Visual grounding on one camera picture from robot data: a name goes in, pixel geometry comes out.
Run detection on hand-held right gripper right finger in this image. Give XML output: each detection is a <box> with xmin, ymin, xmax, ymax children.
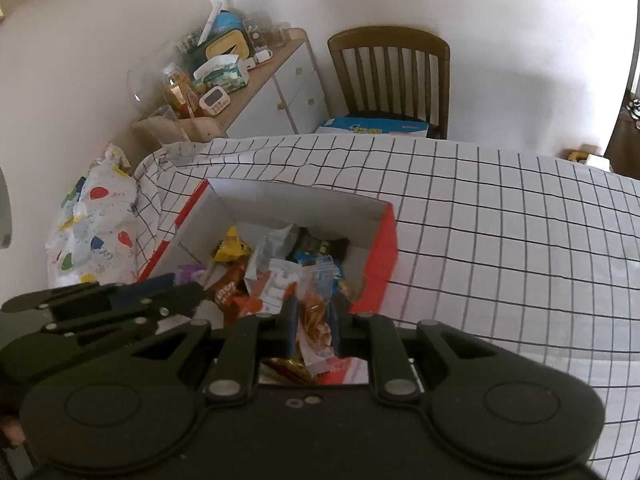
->
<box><xmin>332</xmin><ymin>299</ymin><xmax>541</xmax><ymax>404</ymax></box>

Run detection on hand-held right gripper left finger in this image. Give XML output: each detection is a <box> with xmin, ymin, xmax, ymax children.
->
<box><xmin>105</xmin><ymin>297</ymin><xmax>301</xmax><ymax>404</ymax></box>

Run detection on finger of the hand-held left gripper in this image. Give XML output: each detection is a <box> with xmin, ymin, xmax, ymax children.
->
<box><xmin>2</xmin><ymin>272</ymin><xmax>205</xmax><ymax>313</ymax></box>
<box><xmin>44</xmin><ymin>300</ymin><xmax>200</xmax><ymax>338</ymax></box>

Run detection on clear packet orange crackers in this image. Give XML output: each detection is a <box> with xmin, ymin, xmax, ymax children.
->
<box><xmin>295</xmin><ymin>260</ymin><xmax>351</xmax><ymax>378</ymax></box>

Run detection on brown crisps bag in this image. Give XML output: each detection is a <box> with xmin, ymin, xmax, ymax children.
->
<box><xmin>202</xmin><ymin>265</ymin><xmax>266</xmax><ymax>328</ymax></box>

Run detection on black foil packet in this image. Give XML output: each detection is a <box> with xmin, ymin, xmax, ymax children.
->
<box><xmin>292</xmin><ymin>226</ymin><xmax>351</xmax><ymax>261</ymax></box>

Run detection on yellow foil packet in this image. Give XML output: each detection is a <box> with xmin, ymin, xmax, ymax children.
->
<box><xmin>210</xmin><ymin>226</ymin><xmax>251</xmax><ymax>263</ymax></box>

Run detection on red white cardboard box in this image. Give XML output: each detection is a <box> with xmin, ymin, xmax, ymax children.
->
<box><xmin>136</xmin><ymin>178</ymin><xmax>399</xmax><ymax>387</ymax></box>

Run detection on balloon printed bag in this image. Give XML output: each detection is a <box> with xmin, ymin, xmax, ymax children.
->
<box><xmin>45</xmin><ymin>143</ymin><xmax>140</xmax><ymax>288</ymax></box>

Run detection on brown paper bag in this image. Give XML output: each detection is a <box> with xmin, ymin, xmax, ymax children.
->
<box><xmin>131</xmin><ymin>105</ymin><xmax>226</xmax><ymax>153</ymax></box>

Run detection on checkered white tablecloth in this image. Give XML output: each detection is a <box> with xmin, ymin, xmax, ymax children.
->
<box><xmin>132</xmin><ymin>135</ymin><xmax>640</xmax><ymax>480</ymax></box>

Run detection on blue printed carton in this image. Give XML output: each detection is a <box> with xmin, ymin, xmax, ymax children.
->
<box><xmin>314</xmin><ymin>116</ymin><xmax>431</xmax><ymax>139</ymax></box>

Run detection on white kitchen timer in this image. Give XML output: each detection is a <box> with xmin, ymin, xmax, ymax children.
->
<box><xmin>199</xmin><ymin>86</ymin><xmax>231</xmax><ymax>117</ymax></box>

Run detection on orange drink bottle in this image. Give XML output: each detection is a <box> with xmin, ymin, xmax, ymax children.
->
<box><xmin>161</xmin><ymin>62</ymin><xmax>198</xmax><ymax>111</ymax></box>

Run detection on large glass vase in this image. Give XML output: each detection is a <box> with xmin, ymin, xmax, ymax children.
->
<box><xmin>126</xmin><ymin>40</ymin><xmax>191</xmax><ymax>121</ymax></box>

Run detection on tissue pack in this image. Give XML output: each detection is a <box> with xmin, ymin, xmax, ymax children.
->
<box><xmin>192</xmin><ymin>54</ymin><xmax>249</xmax><ymax>93</ymax></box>

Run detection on white wooden sideboard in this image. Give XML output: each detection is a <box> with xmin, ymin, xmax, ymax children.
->
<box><xmin>200</xmin><ymin>27</ymin><xmax>331</xmax><ymax>138</ymax></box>

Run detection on white paper tube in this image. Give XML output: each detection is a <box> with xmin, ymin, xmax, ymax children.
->
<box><xmin>197</xmin><ymin>0</ymin><xmax>226</xmax><ymax>46</ymax></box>

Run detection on blue bag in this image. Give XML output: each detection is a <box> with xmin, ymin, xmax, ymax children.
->
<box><xmin>210</xmin><ymin>10</ymin><xmax>246</xmax><ymax>38</ymax></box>

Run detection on group of glass jars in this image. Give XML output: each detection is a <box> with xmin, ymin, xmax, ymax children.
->
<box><xmin>242</xmin><ymin>10</ymin><xmax>291</xmax><ymax>48</ymax></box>

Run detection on wooden slat-back chair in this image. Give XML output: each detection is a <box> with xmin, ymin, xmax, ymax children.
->
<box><xmin>327</xmin><ymin>26</ymin><xmax>451</xmax><ymax>140</ymax></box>

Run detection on yellow white floor item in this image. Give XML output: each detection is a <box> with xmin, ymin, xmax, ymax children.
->
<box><xmin>565</xmin><ymin>145</ymin><xmax>612</xmax><ymax>173</ymax></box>

